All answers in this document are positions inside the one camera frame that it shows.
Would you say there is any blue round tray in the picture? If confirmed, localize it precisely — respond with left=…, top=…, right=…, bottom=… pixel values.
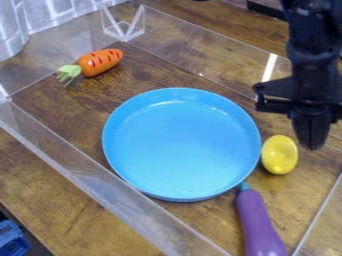
left=101, top=88, right=260, bottom=202

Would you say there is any blue plastic box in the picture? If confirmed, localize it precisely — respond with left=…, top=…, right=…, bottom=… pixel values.
left=0, top=220, right=30, bottom=256

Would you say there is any yellow toy lemon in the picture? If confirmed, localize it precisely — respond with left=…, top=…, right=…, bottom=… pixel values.
left=260, top=135, right=299, bottom=175

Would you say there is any orange toy carrot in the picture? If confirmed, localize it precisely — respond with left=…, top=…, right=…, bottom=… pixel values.
left=57, top=48, right=124, bottom=86

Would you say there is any purple toy eggplant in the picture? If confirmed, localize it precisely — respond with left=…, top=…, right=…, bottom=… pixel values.
left=236, top=182, right=288, bottom=256

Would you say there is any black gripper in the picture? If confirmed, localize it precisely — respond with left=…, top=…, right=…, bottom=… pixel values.
left=252, top=44, right=342, bottom=150

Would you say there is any white checkered curtain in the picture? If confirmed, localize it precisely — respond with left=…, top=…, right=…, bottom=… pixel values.
left=0, top=0, right=129, bottom=62

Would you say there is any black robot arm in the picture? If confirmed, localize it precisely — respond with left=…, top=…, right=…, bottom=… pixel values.
left=252, top=0, right=342, bottom=150

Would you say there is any clear acrylic enclosure wall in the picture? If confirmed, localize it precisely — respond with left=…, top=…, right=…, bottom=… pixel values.
left=0, top=0, right=289, bottom=256

